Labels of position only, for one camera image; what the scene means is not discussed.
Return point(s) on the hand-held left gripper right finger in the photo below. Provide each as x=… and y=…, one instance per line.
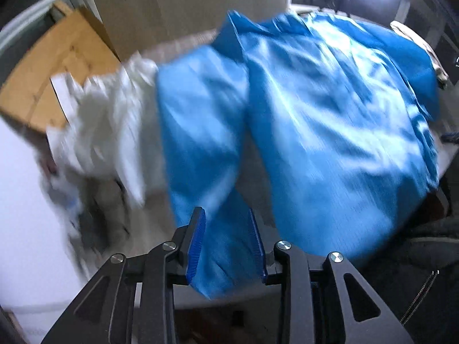
x=258, y=249

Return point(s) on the person's black jacket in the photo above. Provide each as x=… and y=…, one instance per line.
x=423, y=243

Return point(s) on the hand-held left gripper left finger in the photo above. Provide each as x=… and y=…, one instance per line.
x=195, y=247

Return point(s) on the beige cloth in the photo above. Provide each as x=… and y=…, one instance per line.
x=412, y=32

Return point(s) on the blue work coat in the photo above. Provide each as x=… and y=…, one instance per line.
x=304, y=114

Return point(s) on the white crumpled cloth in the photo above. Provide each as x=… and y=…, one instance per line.
x=104, y=129

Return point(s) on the beige wardrobe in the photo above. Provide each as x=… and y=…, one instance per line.
x=179, y=0

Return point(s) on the wooden cabinet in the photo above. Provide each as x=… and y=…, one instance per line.
x=53, y=61

